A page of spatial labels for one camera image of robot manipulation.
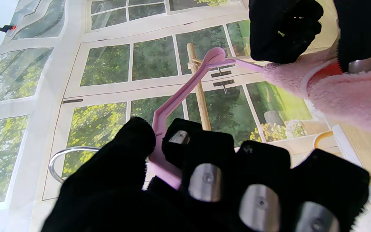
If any pink square towel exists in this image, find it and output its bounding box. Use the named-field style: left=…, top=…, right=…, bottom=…
left=262, top=34, right=371, bottom=140

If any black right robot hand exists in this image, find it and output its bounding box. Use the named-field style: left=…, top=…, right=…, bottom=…
left=248, top=0, right=371, bottom=73

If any wooden drying rack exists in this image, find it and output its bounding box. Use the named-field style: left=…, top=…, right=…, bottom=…
left=186, top=43, right=212, bottom=131

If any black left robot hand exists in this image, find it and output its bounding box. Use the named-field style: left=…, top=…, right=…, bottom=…
left=41, top=117, right=370, bottom=232

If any pink clothes hanger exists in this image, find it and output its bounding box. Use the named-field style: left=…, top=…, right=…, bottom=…
left=49, top=47, right=265, bottom=190

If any printed garden room backdrop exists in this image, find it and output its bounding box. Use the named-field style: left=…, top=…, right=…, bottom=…
left=0, top=0, right=371, bottom=232

